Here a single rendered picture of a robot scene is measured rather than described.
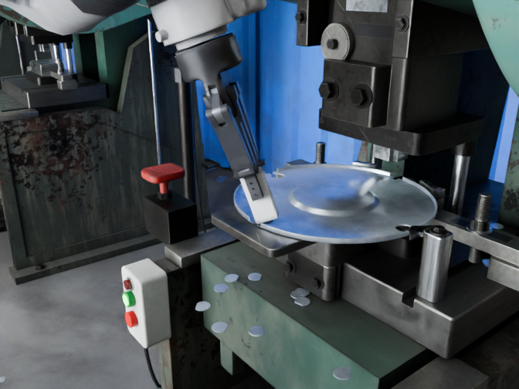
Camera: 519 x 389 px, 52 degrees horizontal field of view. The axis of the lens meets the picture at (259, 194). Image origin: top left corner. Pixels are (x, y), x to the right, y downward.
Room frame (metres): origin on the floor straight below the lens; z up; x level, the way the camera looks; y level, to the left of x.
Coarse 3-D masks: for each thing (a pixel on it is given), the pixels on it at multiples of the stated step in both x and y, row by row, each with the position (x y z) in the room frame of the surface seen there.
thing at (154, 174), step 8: (144, 168) 0.92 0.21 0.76; (152, 168) 0.92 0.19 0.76; (160, 168) 0.92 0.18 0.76; (168, 168) 0.92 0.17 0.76; (176, 168) 0.92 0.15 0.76; (144, 176) 0.90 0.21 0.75; (152, 176) 0.88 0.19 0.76; (160, 176) 0.88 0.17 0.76; (168, 176) 0.89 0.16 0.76; (176, 176) 0.90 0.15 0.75; (184, 176) 0.92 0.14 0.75; (160, 184) 0.91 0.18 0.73
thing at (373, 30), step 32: (352, 0) 0.77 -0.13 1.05; (384, 0) 0.72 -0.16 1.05; (352, 32) 0.76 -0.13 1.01; (384, 32) 0.72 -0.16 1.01; (352, 64) 0.72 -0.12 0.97; (384, 64) 0.72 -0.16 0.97; (416, 64) 0.70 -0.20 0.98; (448, 64) 0.74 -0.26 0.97; (352, 96) 0.70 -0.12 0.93; (384, 96) 0.70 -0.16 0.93; (416, 96) 0.70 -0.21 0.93; (448, 96) 0.75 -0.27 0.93
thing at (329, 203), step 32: (288, 192) 0.75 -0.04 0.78; (320, 192) 0.73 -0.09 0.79; (352, 192) 0.73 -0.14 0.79; (384, 192) 0.75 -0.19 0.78; (416, 192) 0.75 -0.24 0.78; (288, 224) 0.63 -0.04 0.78; (320, 224) 0.63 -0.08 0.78; (352, 224) 0.63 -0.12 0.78; (384, 224) 0.63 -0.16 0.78; (416, 224) 0.63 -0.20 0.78
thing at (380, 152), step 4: (376, 148) 0.79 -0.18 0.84; (380, 148) 0.79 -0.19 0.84; (384, 148) 0.78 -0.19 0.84; (376, 152) 0.79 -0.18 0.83; (380, 152) 0.79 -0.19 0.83; (384, 152) 0.78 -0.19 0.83; (388, 152) 0.77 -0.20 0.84; (392, 152) 0.78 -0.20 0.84; (396, 152) 0.77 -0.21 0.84; (400, 152) 0.77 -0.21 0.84; (376, 156) 0.79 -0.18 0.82; (380, 156) 0.79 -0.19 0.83; (384, 156) 0.78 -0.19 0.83; (388, 156) 0.77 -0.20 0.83; (392, 156) 0.78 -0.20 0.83; (396, 156) 0.77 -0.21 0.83; (400, 156) 0.77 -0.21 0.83; (404, 156) 0.78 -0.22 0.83; (388, 160) 0.77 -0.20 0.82; (392, 160) 0.78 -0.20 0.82; (396, 160) 0.77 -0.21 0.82; (400, 160) 0.77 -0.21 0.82
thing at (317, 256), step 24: (216, 216) 0.66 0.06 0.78; (240, 216) 0.66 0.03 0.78; (240, 240) 0.61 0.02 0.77; (264, 240) 0.59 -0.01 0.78; (288, 240) 0.59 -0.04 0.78; (288, 264) 0.71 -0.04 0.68; (312, 264) 0.68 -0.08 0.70; (336, 264) 0.66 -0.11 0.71; (312, 288) 0.68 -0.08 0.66; (336, 288) 0.66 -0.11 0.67
